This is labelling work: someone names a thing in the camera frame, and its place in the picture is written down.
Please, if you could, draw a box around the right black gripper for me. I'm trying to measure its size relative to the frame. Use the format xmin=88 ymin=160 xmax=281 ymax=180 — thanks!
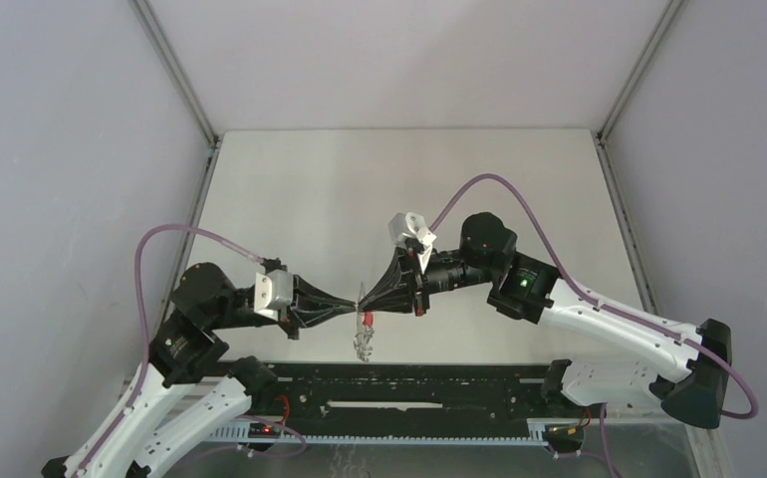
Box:
xmin=359 ymin=246 xmax=496 ymax=318

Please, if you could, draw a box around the metal disc keyring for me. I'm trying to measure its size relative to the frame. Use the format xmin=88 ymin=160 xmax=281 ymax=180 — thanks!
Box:
xmin=353 ymin=282 xmax=375 ymax=363

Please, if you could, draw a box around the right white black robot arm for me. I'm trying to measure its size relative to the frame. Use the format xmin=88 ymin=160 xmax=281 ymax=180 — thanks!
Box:
xmin=359 ymin=212 xmax=731 ymax=429

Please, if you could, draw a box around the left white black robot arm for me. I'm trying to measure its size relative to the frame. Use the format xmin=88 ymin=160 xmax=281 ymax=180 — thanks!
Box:
xmin=41 ymin=260 xmax=357 ymax=477

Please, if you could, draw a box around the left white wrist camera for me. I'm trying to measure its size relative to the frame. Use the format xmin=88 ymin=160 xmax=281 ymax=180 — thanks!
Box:
xmin=252 ymin=269 xmax=294 ymax=321

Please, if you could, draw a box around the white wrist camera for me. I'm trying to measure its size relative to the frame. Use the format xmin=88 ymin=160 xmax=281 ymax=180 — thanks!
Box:
xmin=387 ymin=212 xmax=436 ymax=273
xmin=252 ymin=269 xmax=294 ymax=321

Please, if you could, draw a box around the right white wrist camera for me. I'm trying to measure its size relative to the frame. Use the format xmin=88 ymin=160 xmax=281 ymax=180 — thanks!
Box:
xmin=387 ymin=212 xmax=436 ymax=273

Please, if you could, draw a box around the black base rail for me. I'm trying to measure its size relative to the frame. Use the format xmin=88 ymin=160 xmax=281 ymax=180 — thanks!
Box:
xmin=178 ymin=359 xmax=608 ymax=439

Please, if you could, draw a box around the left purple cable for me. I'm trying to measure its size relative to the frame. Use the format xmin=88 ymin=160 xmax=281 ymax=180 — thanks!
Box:
xmin=66 ymin=225 xmax=269 ymax=478

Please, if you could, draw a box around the white slotted cable duct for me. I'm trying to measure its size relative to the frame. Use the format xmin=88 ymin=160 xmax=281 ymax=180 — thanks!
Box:
xmin=204 ymin=420 xmax=547 ymax=446

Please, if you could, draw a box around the left aluminium frame post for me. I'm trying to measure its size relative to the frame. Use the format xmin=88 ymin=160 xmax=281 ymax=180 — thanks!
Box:
xmin=128 ymin=0 xmax=219 ymax=148

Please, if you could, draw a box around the aluminium frame post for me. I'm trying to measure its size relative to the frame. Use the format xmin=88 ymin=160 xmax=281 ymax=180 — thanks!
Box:
xmin=128 ymin=0 xmax=219 ymax=148
xmin=596 ymin=0 xmax=685 ymax=143

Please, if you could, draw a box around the right aluminium frame post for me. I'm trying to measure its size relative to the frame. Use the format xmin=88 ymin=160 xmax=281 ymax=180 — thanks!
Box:
xmin=596 ymin=0 xmax=685 ymax=143

